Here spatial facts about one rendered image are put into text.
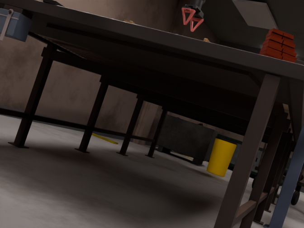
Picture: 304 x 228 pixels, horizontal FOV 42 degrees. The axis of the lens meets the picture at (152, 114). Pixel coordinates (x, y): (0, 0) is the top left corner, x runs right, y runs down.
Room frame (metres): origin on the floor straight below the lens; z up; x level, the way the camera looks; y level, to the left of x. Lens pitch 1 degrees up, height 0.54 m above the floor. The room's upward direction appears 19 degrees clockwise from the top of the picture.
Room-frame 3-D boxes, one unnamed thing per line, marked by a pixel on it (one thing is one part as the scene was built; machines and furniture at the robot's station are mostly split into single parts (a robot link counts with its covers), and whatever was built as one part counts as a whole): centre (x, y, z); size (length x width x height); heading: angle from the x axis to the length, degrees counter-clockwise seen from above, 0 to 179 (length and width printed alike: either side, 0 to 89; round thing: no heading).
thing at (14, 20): (1.98, 0.81, 0.77); 0.14 x 0.11 x 0.18; 68
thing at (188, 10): (1.89, -0.02, 1.07); 0.07 x 0.07 x 0.09; 62
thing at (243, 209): (3.47, -1.17, 0.43); 4.01 x 0.12 x 0.85; 158
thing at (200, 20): (1.95, -0.05, 1.07); 0.07 x 0.07 x 0.09; 62
